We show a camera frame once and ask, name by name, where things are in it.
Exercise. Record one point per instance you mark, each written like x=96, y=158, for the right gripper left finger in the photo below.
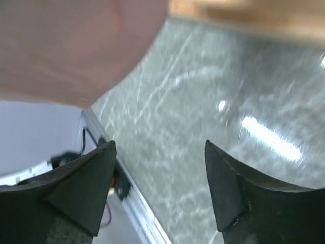
x=75, y=193

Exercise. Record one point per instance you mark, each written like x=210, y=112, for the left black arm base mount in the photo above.
x=120, y=182

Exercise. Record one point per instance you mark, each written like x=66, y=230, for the aluminium rail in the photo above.
x=127, y=217

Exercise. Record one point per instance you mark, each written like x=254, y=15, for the pink beige underwear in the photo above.
x=73, y=52

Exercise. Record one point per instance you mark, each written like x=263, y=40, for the wooden hanging rack frame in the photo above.
x=301, y=21

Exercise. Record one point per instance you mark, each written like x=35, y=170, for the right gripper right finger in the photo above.
x=252, y=207

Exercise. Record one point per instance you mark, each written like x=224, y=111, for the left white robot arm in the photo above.
x=16, y=177

